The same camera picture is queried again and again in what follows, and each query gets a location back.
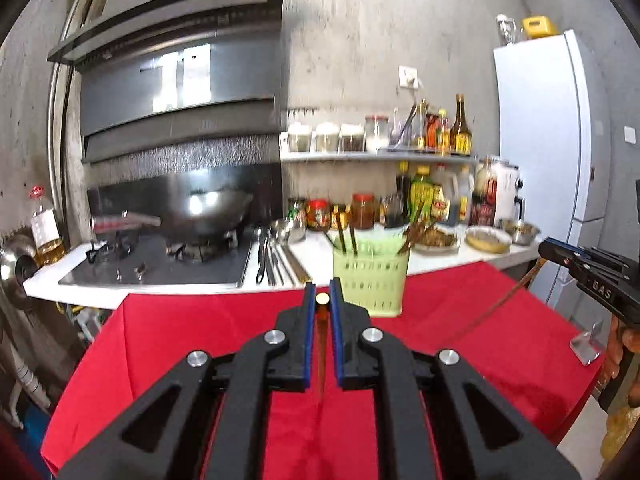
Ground steel utensils on counter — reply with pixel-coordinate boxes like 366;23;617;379
254;226;311;287

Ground person's right hand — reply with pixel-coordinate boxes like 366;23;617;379
596;314;640;396

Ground steel bowl right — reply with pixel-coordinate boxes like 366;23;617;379
499;219;540;246

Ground red table cloth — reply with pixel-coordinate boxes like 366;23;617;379
41;263;600;479

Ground yellow dish with food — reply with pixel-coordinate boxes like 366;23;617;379
465;226;512;254

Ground plate with food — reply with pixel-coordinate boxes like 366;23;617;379
412;226;460;255

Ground white refrigerator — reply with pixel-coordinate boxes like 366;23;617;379
491;28;614;306

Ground brown bottle on shelf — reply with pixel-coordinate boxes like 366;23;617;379
449;94;473;156

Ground green yellow sauce bottle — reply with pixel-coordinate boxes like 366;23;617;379
410;165;434;221

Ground black gas stove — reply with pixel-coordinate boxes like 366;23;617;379
60;232;250;288

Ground dark soy sauce bottle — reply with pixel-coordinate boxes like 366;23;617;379
396;160;411;217

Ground green plastic utensil holder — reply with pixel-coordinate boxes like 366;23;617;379
331;233;409;318

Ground small steel bowl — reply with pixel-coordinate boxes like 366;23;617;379
271;218;306;245

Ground black wok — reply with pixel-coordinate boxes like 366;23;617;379
91;190;253;240

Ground amber jar red lid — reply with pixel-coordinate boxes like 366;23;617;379
350;193;376;231

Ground cooking oil bottle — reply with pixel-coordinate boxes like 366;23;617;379
29;185;65;266

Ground red lid sauce jar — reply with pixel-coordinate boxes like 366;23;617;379
306;198;331;231

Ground green lid jar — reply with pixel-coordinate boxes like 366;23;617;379
288;197;307;224

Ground yellow box on fridge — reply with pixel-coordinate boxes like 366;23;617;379
522;15;559;39

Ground steel pot left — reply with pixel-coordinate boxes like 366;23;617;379
1;234;38;311

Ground steel range hood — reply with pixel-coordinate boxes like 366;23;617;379
48;0;283;164

